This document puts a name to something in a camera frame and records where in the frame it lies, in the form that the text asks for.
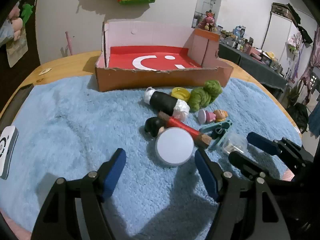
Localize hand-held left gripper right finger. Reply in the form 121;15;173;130
194;149;292;240

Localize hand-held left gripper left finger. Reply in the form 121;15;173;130
30;148;127;240

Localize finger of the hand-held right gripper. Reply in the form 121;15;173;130
246;131;307;161
228;151;279;181

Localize small clear plastic box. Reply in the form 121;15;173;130
220;131;248;155

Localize teal clothespin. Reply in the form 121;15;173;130
199;120;233;150

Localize pink doll figurine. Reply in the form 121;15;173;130
197;109;229;125

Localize red thread spool stick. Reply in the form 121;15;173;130
158;112;212;148

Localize black-haired figurine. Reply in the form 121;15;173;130
144;117;165;138

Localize green yarn bundle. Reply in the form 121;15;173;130
188;79;223;112

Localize black and white paper roll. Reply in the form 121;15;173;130
144;87;190;120

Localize yellow bottle cap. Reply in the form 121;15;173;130
171;87;192;100

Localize cardboard box with red bottom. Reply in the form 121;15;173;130
94;21;235;92

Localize black bag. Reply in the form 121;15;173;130
287;102;309;133

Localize blue fuzzy blanket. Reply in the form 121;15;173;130
0;76;303;240

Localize dark cloth covered table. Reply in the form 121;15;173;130
219;42;289;98

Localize pink floral curtain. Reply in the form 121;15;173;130
294;27;320;105

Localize white flat device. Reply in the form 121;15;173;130
0;126;19;180

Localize white fabric wardrobe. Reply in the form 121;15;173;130
261;2;298;53

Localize black hanging clothes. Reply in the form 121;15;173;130
287;4;313;44

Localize magenta plush toy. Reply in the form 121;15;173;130
197;10;217;32

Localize pink stick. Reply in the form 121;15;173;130
65;31;73;55

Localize brown paper bag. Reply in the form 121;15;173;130
5;39;28;68

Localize pale pink plush toy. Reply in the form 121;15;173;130
11;18;24;42

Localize clear plastic bag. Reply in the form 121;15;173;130
0;17;13;47

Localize green plush toy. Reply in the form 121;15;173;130
21;3;34;27

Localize pink plush bear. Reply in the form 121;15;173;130
7;5;22;20

